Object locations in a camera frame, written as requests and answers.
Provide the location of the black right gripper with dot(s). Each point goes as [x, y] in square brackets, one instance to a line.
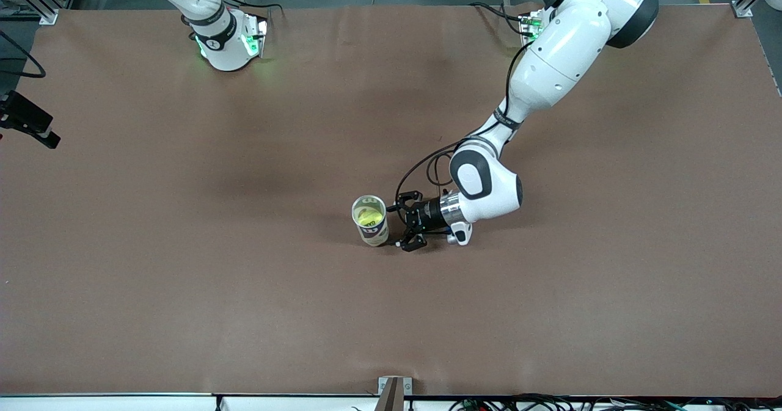
[27, 112]

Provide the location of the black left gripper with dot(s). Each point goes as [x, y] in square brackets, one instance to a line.
[426, 214]

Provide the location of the clear plastic tennis ball can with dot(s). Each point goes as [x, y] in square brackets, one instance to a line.
[374, 235]

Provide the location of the yellow Wilson tennis ball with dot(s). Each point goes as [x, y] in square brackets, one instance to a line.
[368, 218]

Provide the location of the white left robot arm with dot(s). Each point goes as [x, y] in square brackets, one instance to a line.
[568, 50]

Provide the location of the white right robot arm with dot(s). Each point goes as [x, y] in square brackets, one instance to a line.
[226, 50]

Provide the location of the grey metal table bracket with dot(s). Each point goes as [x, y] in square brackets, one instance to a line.
[382, 386]

